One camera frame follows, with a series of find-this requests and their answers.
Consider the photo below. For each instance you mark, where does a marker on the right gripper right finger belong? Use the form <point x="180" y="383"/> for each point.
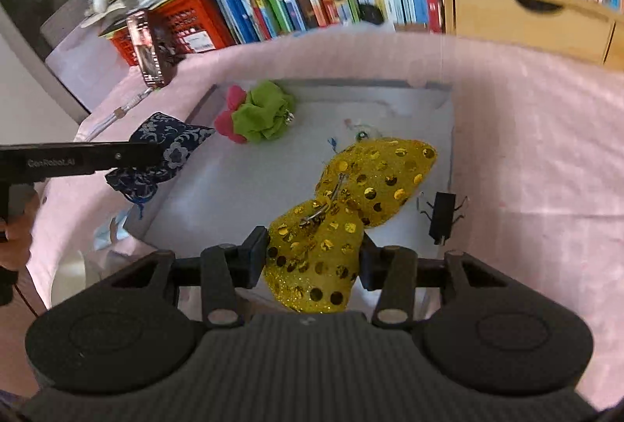
<point x="391" y="270"/>

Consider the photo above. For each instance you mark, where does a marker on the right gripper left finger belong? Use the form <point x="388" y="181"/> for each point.
<point x="223" y="269"/>

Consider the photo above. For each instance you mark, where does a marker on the blue mask packet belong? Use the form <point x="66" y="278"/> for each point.
<point x="111" y="232"/>

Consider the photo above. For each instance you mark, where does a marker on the person's left hand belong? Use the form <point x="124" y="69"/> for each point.
<point x="15" y="252"/>

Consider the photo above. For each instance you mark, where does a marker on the black hair claw clip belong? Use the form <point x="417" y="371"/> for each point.
<point x="442" y="215"/>

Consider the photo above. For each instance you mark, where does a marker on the grey shallow box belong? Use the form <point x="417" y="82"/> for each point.
<point x="226" y="189"/>

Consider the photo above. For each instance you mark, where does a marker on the pink green fabric flower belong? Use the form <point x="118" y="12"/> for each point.
<point x="262" y="113"/>

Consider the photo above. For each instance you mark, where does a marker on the smartphone on stand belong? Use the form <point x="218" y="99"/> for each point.
<point x="150" y="52"/>

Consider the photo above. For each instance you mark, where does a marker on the pink tablecloth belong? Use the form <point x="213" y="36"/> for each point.
<point x="538" y="151"/>

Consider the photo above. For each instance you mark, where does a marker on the red plastic crate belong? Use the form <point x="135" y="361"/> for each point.
<point x="192" y="26"/>

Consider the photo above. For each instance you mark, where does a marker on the wooden drawer box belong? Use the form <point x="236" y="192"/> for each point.
<point x="577" y="29"/>

